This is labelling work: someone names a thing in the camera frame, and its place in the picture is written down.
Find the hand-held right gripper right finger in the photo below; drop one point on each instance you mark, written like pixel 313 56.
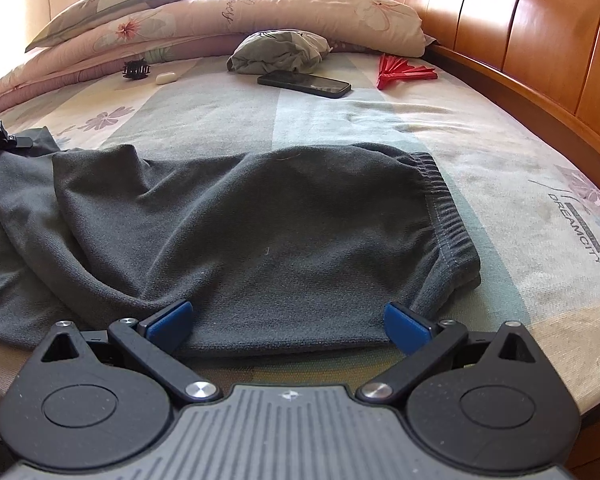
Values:
pixel 405 329

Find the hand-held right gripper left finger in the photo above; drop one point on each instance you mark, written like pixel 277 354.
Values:
pixel 170 327

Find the dark grey pants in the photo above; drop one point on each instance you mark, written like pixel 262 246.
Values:
pixel 255 240

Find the black hair claw clip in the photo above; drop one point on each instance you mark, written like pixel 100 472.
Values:
pixel 136 70

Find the grey floral pillow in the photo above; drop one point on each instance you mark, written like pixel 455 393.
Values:
pixel 110 7

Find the white earbuds case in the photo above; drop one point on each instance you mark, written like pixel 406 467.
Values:
pixel 165 78

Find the red folding fan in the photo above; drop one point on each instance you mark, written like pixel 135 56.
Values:
pixel 402 72

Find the black smartphone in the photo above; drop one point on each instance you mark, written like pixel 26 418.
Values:
pixel 305 84

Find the crumpled grey cloth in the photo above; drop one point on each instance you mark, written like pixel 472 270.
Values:
pixel 280 52

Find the pink floral folded quilt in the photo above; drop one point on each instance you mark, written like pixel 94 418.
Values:
pixel 280 15

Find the wooden bed headboard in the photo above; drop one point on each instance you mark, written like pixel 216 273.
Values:
pixel 530 35

